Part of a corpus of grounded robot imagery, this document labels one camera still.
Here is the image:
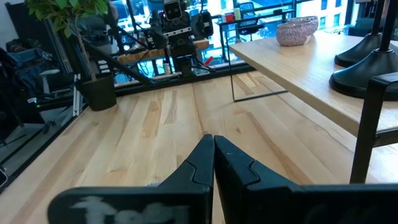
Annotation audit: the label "silver aluminium extrusion bar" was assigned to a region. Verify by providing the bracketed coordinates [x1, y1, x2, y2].
[72, 73, 84, 118]

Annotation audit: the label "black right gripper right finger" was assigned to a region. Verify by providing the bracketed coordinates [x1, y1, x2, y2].
[214, 135, 298, 224]

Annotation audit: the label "wooden workbench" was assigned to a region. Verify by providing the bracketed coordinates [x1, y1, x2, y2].
[117, 37, 210, 65]

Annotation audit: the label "green potted plant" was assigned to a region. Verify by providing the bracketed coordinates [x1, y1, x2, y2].
[24, 0, 118, 112]

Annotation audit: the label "wooden shelf riser black legs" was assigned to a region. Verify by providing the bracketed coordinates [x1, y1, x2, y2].
[228, 29, 398, 185]

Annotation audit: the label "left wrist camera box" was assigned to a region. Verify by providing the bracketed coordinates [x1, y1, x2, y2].
[162, 0, 183, 22]

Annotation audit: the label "pink purple patterned candle tin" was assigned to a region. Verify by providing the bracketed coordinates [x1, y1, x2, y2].
[275, 20, 317, 47]

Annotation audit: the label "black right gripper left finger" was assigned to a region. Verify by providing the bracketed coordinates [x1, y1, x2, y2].
[159, 133, 215, 187]

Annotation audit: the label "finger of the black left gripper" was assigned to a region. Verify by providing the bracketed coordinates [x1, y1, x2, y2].
[190, 11, 215, 40]
[144, 27, 168, 50]

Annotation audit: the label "black box with white labels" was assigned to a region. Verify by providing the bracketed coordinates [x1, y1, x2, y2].
[96, 58, 111, 78]

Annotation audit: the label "black office desk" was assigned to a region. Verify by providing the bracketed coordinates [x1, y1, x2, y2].
[216, 8, 296, 63]

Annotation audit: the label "black office chair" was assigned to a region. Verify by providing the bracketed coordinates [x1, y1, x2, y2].
[238, 1, 265, 41]

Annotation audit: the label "black metal candlestick holder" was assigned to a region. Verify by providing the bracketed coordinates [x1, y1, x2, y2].
[334, 0, 387, 68]
[328, 0, 398, 101]

